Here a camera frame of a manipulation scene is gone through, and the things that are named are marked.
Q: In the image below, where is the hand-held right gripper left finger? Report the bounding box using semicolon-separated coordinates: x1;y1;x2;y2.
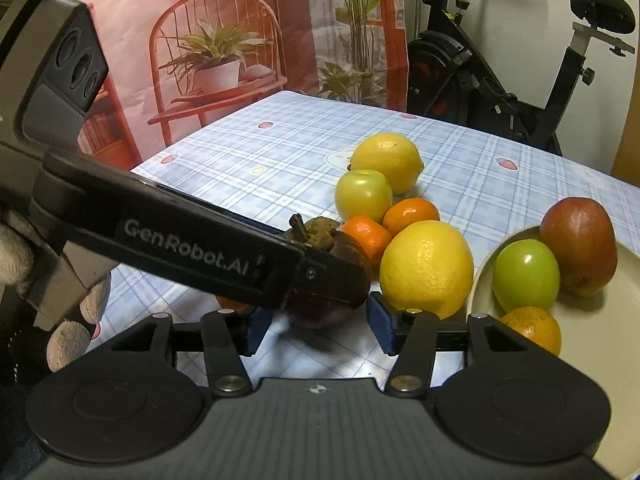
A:
102;306;274;397

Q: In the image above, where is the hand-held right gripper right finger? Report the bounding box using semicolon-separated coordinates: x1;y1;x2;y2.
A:
366;292;548;397

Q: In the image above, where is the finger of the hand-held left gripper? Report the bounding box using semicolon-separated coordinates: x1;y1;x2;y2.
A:
285;240;374;312

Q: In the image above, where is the dark purple mangosteen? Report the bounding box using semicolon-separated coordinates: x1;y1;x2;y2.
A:
282;213;373;331

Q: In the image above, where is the orange mandarin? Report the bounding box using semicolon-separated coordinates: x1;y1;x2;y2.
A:
215;295;254;314
382;197;441;237
341;215;393;267

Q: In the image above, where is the yellow lemon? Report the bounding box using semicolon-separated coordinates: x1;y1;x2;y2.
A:
347;132;425;196
378;220;475;320

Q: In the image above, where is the bright green apple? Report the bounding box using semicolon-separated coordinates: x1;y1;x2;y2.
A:
492;239;561;313

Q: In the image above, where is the dark-skinned orange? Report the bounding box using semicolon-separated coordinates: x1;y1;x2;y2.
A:
497;306;563;357

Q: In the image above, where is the beige round plate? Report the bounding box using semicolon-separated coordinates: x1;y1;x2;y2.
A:
465;224;640;480

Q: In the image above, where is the red apple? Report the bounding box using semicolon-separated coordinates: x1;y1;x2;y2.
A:
539;197;619;297

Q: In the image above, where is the person's left hand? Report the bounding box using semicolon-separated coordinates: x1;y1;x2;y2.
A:
0;209;113;374

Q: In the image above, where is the yellow-green apple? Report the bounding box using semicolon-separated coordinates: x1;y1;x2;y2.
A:
334;169;394;224

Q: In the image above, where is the blue checked tablecloth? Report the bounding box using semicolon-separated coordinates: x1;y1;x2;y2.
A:
89;90;640;392

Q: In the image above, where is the black exercise bike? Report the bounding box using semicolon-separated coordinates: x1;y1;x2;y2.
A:
405;0;640;157

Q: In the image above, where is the wooden board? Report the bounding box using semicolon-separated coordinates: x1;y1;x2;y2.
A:
611;122;640;183

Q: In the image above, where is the printed wall tapestry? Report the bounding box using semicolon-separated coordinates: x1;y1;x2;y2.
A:
0;0;417;173

